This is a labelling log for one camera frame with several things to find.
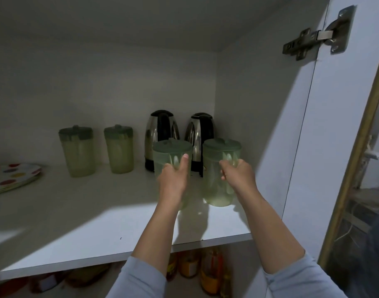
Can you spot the person's left forearm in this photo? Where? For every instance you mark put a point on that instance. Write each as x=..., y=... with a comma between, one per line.
x=146, y=254

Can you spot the stainless steel kettle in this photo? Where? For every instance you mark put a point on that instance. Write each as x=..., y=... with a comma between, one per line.
x=201, y=130
x=160, y=127

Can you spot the brown food packet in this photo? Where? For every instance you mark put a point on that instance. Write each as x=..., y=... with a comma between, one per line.
x=86, y=274

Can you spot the person's left hand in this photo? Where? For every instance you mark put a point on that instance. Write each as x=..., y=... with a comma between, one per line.
x=174, y=180

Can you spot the white red food packet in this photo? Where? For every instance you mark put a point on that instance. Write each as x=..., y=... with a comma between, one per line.
x=46, y=280

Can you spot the amber liquid bottle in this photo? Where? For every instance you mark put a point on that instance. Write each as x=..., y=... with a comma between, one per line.
x=226, y=282
x=172, y=265

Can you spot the person's right forearm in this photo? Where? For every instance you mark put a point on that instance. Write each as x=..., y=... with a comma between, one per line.
x=279, y=245

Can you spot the polka dot plate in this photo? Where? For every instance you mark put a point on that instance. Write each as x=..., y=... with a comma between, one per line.
x=9, y=176

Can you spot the person's right hand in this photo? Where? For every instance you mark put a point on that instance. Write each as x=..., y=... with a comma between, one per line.
x=240, y=180

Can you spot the orange label bottle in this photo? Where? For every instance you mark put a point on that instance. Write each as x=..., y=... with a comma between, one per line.
x=211, y=271
x=189, y=263

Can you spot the green-lid pitcher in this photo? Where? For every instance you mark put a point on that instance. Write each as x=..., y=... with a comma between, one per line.
x=167, y=152
x=217, y=189
x=119, y=155
x=79, y=155

